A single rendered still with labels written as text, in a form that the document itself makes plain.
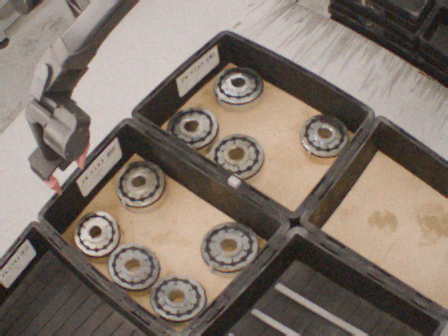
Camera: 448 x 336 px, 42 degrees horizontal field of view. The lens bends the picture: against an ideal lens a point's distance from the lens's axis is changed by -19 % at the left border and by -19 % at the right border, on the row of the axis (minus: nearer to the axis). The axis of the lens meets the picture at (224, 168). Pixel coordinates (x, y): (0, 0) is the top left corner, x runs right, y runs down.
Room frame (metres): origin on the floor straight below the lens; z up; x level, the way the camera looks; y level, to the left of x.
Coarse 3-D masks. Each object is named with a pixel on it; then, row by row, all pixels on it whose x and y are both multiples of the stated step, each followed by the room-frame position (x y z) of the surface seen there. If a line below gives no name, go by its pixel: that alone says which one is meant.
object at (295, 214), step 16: (224, 32) 1.05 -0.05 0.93; (208, 48) 1.01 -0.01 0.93; (256, 48) 0.99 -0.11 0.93; (288, 64) 0.93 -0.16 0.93; (320, 80) 0.87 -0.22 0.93; (352, 96) 0.82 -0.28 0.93; (368, 112) 0.78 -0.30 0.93; (160, 128) 0.81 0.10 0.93; (176, 144) 0.77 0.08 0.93; (352, 144) 0.71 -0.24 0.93; (208, 160) 0.73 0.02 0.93; (336, 160) 0.68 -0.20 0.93; (224, 176) 0.69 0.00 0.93; (272, 208) 0.61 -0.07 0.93; (304, 208) 0.60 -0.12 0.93
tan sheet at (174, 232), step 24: (168, 192) 0.74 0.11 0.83; (120, 216) 0.70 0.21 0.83; (144, 216) 0.69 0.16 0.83; (168, 216) 0.69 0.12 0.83; (192, 216) 0.68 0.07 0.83; (216, 216) 0.67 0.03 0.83; (72, 240) 0.66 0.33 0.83; (144, 240) 0.64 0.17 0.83; (168, 240) 0.63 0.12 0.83; (192, 240) 0.63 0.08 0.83; (264, 240) 0.60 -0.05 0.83; (96, 264) 0.60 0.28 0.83; (168, 264) 0.58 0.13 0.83; (192, 264) 0.58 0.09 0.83; (216, 288) 0.52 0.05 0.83
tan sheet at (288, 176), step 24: (264, 96) 0.93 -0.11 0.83; (288, 96) 0.92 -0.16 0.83; (168, 120) 0.91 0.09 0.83; (240, 120) 0.88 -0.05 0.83; (264, 120) 0.87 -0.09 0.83; (288, 120) 0.86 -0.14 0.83; (264, 144) 0.81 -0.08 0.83; (288, 144) 0.80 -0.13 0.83; (264, 168) 0.76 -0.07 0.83; (288, 168) 0.75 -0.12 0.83; (312, 168) 0.74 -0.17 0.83; (264, 192) 0.70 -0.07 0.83; (288, 192) 0.69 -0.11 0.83
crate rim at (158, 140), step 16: (144, 128) 0.82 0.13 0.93; (160, 144) 0.78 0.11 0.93; (192, 160) 0.73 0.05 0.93; (208, 176) 0.69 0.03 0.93; (240, 192) 0.65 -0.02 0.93; (48, 208) 0.68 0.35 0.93; (256, 208) 0.62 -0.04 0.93; (48, 224) 0.64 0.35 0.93; (288, 224) 0.57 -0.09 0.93; (64, 240) 0.60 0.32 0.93; (272, 240) 0.55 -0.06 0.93; (80, 256) 0.56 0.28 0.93; (256, 256) 0.52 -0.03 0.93; (96, 272) 0.53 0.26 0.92; (240, 272) 0.50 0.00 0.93; (112, 288) 0.49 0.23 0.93; (224, 288) 0.47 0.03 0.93; (208, 304) 0.44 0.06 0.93; (160, 320) 0.42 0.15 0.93; (192, 320) 0.41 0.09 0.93
